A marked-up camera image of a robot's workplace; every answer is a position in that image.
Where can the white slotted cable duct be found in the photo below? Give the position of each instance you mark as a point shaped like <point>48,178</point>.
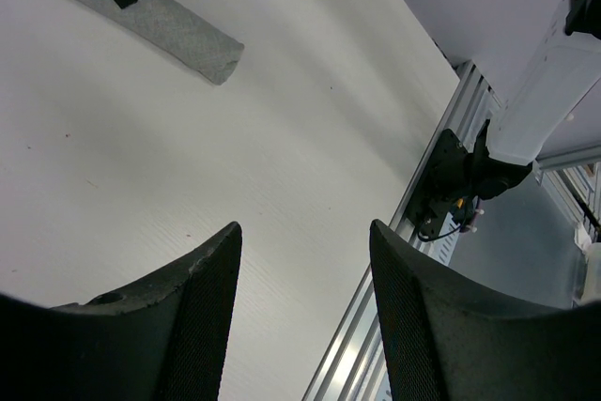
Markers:
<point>443,248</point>

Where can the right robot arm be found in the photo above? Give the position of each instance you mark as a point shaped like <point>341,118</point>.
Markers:
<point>565,66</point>

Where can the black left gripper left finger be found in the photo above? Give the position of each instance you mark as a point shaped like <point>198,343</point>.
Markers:
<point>161,337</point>

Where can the grey cloth napkin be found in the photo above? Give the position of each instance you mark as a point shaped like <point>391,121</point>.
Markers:
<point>178,31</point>

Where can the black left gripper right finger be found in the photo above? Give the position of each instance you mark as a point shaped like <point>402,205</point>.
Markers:
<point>446,337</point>

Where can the aluminium front rail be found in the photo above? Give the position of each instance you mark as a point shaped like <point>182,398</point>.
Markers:
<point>353,366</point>

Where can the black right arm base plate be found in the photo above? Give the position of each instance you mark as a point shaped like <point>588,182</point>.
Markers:
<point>442,188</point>

